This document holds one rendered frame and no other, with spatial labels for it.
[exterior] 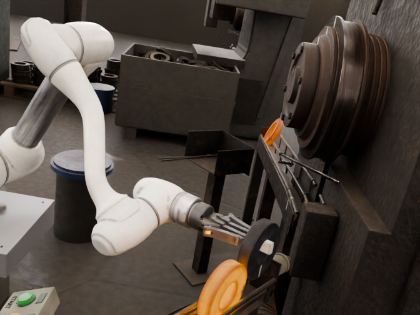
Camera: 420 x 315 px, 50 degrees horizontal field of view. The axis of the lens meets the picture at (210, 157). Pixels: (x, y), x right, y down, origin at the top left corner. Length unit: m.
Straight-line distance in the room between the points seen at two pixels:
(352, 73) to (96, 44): 0.78
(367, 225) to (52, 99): 1.08
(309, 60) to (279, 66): 3.03
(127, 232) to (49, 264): 1.24
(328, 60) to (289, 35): 3.04
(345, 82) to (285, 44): 3.11
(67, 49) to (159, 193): 0.49
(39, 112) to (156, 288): 1.03
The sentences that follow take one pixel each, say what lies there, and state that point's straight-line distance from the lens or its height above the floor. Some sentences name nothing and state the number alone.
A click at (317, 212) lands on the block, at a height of 0.80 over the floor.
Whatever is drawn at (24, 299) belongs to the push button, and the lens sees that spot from 1.19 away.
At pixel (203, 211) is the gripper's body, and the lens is 1.19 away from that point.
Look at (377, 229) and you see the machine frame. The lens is 1.21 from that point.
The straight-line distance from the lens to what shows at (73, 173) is 2.30.
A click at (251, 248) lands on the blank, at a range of 1.08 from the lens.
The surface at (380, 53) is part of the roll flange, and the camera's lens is 1.44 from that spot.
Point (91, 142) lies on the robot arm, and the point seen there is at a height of 0.92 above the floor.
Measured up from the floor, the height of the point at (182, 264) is 0.01.
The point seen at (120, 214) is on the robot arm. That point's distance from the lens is 1.17.
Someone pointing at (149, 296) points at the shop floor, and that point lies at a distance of 2.19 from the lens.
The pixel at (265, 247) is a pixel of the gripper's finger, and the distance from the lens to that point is 1.13.
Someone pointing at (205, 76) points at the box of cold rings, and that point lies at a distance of 3.90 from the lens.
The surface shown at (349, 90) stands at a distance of 1.33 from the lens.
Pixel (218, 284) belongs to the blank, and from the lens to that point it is 1.00.
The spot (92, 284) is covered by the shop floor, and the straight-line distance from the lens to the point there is 2.24.
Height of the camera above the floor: 1.36
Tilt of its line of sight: 20 degrees down
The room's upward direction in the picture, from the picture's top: 10 degrees clockwise
